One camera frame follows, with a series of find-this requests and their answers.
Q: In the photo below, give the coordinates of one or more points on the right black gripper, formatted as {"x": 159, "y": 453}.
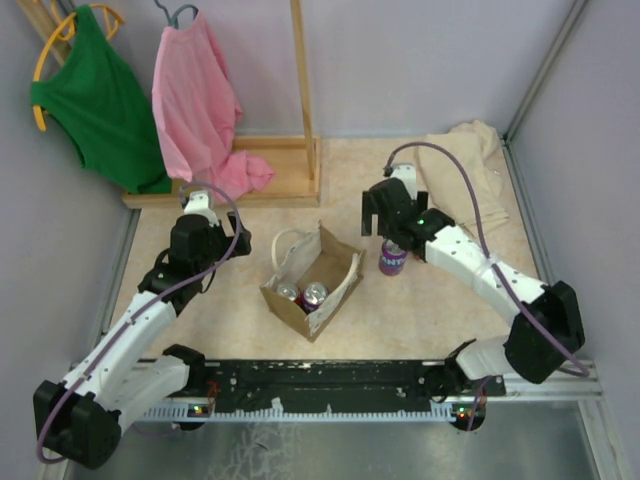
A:
{"x": 369, "y": 209}

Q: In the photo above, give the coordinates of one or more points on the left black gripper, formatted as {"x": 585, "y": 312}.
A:
{"x": 219, "y": 231}

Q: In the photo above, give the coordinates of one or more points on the purple soda can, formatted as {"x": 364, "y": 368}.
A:
{"x": 392, "y": 258}
{"x": 313, "y": 296}

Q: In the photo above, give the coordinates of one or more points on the silver-top can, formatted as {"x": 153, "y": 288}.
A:
{"x": 288, "y": 290}

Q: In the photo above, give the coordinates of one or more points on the brown canvas bag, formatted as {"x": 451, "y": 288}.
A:
{"x": 313, "y": 275}

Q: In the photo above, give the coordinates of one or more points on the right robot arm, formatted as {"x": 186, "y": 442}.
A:
{"x": 545, "y": 321}

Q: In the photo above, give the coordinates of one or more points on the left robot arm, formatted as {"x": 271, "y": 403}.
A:
{"x": 83, "y": 417}

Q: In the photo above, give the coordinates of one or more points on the wooden clothes rack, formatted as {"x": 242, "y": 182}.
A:
{"x": 296, "y": 160}

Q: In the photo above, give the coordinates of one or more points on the beige folded cloth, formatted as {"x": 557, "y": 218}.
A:
{"x": 473, "y": 145}

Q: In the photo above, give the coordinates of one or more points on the pink t-shirt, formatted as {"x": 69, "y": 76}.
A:
{"x": 196, "y": 111}

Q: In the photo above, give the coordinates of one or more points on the green tank top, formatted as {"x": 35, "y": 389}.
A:
{"x": 96, "y": 99}

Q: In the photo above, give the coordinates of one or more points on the grey clothes hanger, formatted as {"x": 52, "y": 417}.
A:
{"x": 173, "y": 18}

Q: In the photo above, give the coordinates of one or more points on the yellow clothes hanger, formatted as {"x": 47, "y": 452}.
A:
{"x": 65, "y": 30}

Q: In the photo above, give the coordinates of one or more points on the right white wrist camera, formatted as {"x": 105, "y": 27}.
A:
{"x": 407, "y": 173}

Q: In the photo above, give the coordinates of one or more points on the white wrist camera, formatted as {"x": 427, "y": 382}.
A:
{"x": 199, "y": 203}
{"x": 407, "y": 173}

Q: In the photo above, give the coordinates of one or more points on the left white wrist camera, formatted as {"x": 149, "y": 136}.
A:
{"x": 199, "y": 203}

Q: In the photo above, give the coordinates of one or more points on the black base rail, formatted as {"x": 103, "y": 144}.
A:
{"x": 331, "y": 391}

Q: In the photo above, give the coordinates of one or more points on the aluminium frame rail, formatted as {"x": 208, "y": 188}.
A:
{"x": 559, "y": 386}

